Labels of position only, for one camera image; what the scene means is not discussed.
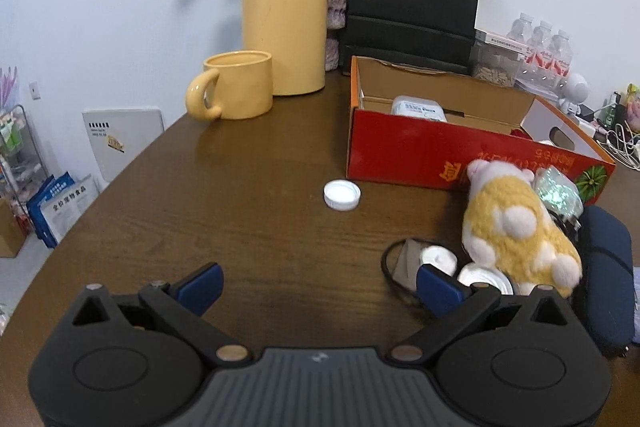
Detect white plastic bottle cap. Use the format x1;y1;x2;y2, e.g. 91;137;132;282
323;179;362;211
457;262;515;295

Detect black usb cable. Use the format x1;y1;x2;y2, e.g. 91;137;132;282
381;238;426;308

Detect wire storage rack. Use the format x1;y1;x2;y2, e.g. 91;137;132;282
0;104;51;208

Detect white robot toy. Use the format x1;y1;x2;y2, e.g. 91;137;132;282
557;73;590;115

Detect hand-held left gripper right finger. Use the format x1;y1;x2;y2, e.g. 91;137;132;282
390;264;571;365

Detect clear sunflower seed container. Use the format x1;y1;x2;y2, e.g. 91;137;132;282
470;42;523;88

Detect red cardboard box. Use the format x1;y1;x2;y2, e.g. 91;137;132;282
345;55;617;202

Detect yellow ceramic mug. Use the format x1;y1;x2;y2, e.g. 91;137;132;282
186;50;274;122

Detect white cable tangle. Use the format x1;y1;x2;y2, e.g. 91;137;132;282
597;122;640;170

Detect yellow snack bag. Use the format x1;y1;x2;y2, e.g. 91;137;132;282
622;83;640;132

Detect yellow white plush toy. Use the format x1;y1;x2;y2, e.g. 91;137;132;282
461;159;583;299

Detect clear cotton swab box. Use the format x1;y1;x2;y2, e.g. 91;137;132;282
390;95;448;124

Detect blue pet food bags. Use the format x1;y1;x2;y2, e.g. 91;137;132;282
26;174;101;248

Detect cardboard carton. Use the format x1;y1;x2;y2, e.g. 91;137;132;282
0;197;28;258

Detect navy zip pouch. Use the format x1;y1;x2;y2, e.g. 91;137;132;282
565;205;635;355

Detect iridescent crinkled plastic bag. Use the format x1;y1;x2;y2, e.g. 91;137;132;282
532;164;585;223

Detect purple flower wall decal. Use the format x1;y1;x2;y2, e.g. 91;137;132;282
0;66;21;108

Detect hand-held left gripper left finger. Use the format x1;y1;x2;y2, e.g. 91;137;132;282
70;262;253;365

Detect small green bottle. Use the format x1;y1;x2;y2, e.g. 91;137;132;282
605;93;621;128

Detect yellow thermos jug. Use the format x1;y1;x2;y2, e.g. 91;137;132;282
242;0;352;96

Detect flat white box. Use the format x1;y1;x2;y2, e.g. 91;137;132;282
474;29;531;54

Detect pink fuzzy vase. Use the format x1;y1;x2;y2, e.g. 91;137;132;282
324;0;351;72

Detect white ridged lid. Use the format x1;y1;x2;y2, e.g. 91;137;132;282
419;245;460;278

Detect white charger block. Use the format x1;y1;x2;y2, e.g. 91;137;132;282
580;119;608;140

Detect white labelled panel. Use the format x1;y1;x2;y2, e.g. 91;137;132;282
82;107;166;182

